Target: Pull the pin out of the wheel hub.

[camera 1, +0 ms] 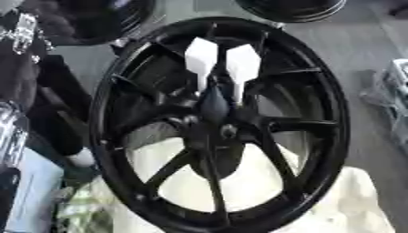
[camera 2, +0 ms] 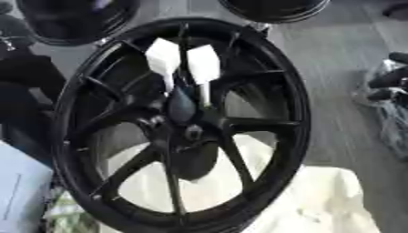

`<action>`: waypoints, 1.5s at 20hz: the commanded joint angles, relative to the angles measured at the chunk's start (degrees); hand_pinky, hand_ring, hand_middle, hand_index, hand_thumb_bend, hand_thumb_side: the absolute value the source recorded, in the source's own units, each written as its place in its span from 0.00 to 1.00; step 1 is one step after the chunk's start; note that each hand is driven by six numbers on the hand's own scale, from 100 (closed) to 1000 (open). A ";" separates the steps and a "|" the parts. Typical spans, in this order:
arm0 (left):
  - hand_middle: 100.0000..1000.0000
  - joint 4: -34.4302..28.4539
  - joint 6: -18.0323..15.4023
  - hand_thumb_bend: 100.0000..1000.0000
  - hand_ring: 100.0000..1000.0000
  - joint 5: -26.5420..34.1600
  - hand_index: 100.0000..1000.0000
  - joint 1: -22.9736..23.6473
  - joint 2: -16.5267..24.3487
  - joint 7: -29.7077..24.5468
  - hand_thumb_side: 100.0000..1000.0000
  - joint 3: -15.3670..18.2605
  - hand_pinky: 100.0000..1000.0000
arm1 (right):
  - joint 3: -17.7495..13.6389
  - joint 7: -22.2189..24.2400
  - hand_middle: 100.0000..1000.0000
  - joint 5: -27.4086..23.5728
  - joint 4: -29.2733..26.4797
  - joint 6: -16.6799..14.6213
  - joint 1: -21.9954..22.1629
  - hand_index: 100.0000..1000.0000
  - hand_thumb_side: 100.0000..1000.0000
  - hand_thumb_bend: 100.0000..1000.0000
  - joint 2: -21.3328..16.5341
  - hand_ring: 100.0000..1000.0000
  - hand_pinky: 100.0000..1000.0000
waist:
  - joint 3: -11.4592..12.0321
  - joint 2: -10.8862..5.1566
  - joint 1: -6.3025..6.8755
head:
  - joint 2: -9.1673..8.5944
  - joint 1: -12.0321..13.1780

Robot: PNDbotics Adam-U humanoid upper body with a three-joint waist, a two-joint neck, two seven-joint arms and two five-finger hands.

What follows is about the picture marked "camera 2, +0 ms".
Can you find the white cloth cover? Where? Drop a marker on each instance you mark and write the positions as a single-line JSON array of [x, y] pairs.
[[319, 203]]

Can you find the black round wheel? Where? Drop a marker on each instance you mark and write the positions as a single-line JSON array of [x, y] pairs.
[[74, 21], [273, 10]]

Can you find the black spoked wheel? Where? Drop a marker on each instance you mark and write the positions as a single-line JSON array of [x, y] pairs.
[[265, 124]]

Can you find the pale blue box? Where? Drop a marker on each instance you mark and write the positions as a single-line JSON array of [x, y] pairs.
[[21, 191]]

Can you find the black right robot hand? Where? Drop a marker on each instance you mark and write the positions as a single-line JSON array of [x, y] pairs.
[[393, 79]]

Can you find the person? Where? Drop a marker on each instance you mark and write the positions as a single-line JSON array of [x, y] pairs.
[[24, 75]]

